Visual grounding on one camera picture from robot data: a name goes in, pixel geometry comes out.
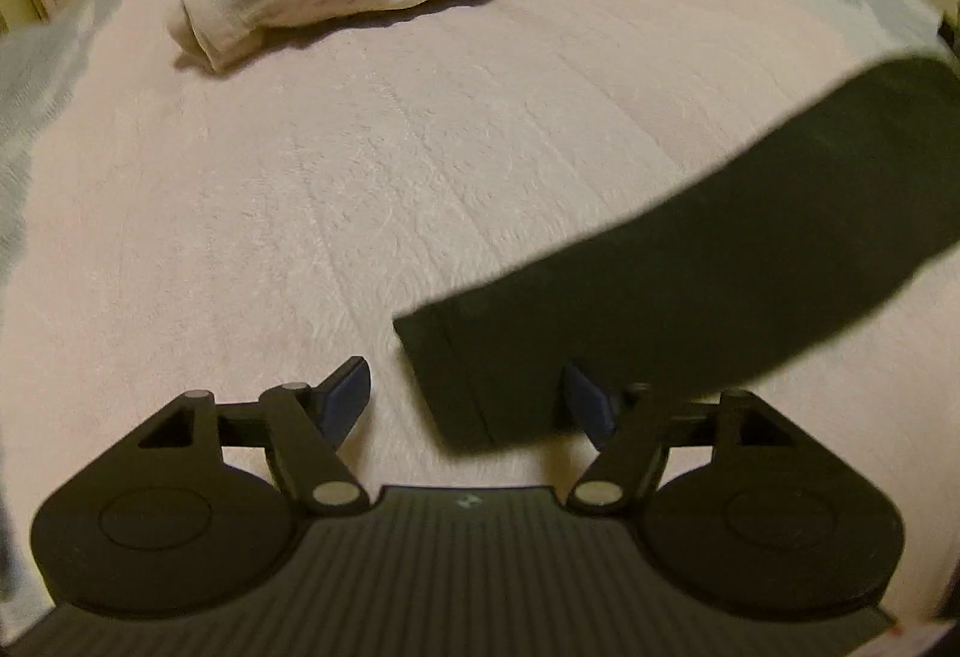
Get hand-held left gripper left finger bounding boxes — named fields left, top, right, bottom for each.
left=139, top=357, right=373, bottom=517

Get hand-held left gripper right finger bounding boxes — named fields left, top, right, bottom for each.
left=561, top=363, right=803, bottom=517

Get dark green pants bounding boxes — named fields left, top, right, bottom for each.
left=394, top=55, right=960, bottom=455

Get pink bed blanket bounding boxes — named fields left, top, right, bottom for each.
left=0, top=0, right=960, bottom=628

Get grey bed sheet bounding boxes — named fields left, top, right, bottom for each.
left=0, top=0, right=946, bottom=328

